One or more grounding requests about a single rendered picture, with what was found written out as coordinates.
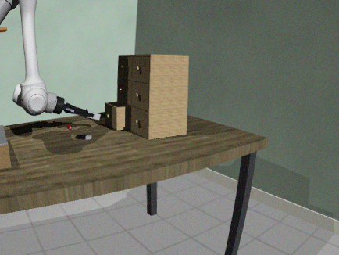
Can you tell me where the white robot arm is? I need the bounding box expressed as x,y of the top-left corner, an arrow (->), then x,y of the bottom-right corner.
0,0 -> 57,116

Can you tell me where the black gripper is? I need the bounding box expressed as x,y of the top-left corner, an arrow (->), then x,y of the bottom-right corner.
53,96 -> 101,120

